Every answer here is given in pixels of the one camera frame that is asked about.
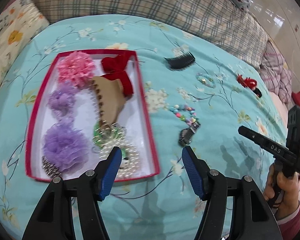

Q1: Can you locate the pearl bracelet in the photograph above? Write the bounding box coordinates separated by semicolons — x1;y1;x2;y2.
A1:
91;141;142;180

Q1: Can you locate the green braided bracelet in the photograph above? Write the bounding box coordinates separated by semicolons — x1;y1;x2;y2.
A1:
92;121;127;167

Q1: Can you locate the dark rhinestone hair clip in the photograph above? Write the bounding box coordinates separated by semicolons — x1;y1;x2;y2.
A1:
178;121;200;147

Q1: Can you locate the large purple tulle scrunchie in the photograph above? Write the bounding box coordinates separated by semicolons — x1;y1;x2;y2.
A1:
43;121;89;173

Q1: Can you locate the silver rhinestone hair clip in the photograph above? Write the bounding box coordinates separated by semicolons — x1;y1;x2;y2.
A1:
42;156;62;178

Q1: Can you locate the colorful bead bracelet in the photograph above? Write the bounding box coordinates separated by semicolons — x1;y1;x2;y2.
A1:
169;103;199;128

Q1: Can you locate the beige claw hair clip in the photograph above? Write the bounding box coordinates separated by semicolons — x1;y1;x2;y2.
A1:
91;76;126;125

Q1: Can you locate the small purple tulle scrunchie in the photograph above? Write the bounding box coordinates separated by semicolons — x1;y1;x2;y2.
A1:
48;81;78;120

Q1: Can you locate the crystal bead bracelet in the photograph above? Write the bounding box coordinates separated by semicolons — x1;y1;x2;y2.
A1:
195;72;217;90

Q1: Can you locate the red velvet bow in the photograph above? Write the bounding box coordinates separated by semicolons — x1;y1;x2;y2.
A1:
101;54;134;97

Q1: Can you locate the pink tulle scrunchie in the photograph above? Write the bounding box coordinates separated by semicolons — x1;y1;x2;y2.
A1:
57;51;96;88

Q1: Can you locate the red jewelry tray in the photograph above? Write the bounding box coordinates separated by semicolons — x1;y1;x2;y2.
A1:
25;49;160;183

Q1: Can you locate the person's right hand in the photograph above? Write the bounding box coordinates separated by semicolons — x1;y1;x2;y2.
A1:
263;164;299;220

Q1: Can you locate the red furry hair clip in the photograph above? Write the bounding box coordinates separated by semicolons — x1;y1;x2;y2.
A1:
237;74;262;98

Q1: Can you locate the pink plaid blanket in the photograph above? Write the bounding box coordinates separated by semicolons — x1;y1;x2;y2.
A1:
260;39;292;104

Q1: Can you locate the black hair comb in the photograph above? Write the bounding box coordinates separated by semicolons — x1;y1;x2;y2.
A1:
165;52;196;70

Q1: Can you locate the plaid pillow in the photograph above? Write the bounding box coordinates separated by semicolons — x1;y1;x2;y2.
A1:
32;0;267;68

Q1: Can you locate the cartoon print cushion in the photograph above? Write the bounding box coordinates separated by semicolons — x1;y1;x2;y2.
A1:
0;0;49;87

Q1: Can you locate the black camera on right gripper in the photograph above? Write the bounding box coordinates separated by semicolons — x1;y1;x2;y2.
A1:
286;105;300;157

